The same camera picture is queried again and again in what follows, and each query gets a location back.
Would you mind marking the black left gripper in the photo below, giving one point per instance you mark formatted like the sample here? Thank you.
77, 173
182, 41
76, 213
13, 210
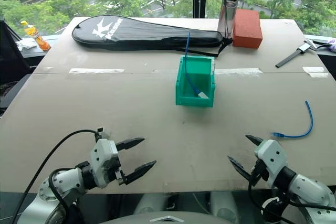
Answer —
119, 172

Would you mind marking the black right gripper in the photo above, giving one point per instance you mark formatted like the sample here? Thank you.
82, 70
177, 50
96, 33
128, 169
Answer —
258, 172

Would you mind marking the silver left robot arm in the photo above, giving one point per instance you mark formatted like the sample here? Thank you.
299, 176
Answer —
63, 182

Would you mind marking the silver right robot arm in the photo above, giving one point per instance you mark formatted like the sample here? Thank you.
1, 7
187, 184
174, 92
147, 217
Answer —
309, 190

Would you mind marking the silver robot torso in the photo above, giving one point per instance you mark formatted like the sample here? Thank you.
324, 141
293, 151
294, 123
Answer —
168, 218

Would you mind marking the green plastic bin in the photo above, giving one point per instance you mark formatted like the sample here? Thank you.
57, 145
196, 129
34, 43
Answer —
195, 102

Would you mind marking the long clear tape strip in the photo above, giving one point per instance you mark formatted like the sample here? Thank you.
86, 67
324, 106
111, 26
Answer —
239, 70
97, 71

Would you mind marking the short clear tape strip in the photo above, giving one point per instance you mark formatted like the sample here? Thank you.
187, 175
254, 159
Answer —
165, 71

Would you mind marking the black stick with white clip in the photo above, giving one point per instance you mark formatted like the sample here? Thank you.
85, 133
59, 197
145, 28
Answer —
291, 57

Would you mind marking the wide clear tape strip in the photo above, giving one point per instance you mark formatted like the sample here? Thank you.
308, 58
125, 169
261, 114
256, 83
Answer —
315, 72

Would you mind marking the black racket cover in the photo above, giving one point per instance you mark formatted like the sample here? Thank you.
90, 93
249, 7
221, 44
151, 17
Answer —
147, 33

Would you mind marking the red brick block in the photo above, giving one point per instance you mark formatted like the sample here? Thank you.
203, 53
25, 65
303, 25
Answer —
248, 28

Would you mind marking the purple cloth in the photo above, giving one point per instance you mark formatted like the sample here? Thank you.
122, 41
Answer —
333, 45

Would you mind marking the clear bottle with black cap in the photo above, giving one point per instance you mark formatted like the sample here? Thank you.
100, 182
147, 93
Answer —
228, 14

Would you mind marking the orange drink bottle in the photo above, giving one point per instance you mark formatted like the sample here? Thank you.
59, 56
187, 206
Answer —
39, 37

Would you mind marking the dark side furniture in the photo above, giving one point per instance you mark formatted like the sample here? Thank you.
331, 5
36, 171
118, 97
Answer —
11, 61

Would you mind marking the white crumpled tissue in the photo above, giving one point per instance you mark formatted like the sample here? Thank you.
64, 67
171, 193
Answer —
26, 44

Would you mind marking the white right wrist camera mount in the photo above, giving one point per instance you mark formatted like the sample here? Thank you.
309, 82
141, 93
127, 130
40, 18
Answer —
271, 157

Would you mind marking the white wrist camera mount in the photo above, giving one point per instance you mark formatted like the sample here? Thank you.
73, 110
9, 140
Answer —
103, 155
271, 157

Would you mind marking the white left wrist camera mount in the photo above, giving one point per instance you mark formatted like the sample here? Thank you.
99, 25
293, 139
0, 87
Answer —
103, 155

